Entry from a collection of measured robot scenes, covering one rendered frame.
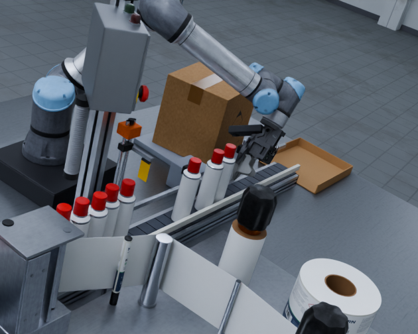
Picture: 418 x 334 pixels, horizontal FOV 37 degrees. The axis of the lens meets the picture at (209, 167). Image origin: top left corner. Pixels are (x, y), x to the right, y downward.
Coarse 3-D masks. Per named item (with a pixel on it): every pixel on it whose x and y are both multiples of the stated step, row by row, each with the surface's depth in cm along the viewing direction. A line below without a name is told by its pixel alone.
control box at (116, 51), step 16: (96, 16) 134; (112, 16) 133; (128, 16) 136; (96, 32) 133; (112, 32) 126; (128, 32) 127; (144, 32) 129; (96, 48) 132; (112, 48) 128; (128, 48) 129; (144, 48) 130; (96, 64) 130; (112, 64) 130; (128, 64) 131; (144, 64) 133; (96, 80) 131; (112, 80) 132; (128, 80) 133; (96, 96) 133; (112, 96) 134; (128, 96) 135; (128, 112) 137
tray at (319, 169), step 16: (288, 144) 253; (304, 144) 259; (272, 160) 242; (288, 160) 245; (304, 160) 249; (320, 160) 253; (336, 160) 251; (304, 176) 236; (320, 176) 240; (336, 176) 237
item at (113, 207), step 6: (108, 186) 147; (114, 186) 148; (108, 192) 147; (114, 192) 147; (108, 198) 148; (114, 198) 148; (108, 204) 148; (114, 204) 148; (108, 210) 148; (114, 210) 149; (108, 216) 149; (114, 216) 150; (108, 222) 150; (114, 222) 151; (108, 228) 151; (114, 228) 153; (108, 234) 152
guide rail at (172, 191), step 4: (280, 144) 225; (284, 144) 226; (280, 148) 224; (200, 180) 188; (172, 188) 178; (176, 188) 179; (164, 192) 175; (168, 192) 176; (172, 192) 177; (176, 192) 180; (152, 196) 172; (156, 196) 172; (160, 196) 173; (164, 196) 175; (144, 200) 169; (148, 200) 170; (152, 200) 171; (156, 200) 173; (136, 204) 166; (140, 204) 167; (144, 204) 169; (148, 204) 170; (136, 208) 166
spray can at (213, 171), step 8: (216, 152) 178; (224, 152) 179; (208, 160) 181; (216, 160) 179; (208, 168) 180; (216, 168) 179; (208, 176) 181; (216, 176) 180; (200, 184) 184; (208, 184) 182; (216, 184) 182; (200, 192) 184; (208, 192) 183; (200, 200) 185; (208, 200) 184; (200, 208) 186
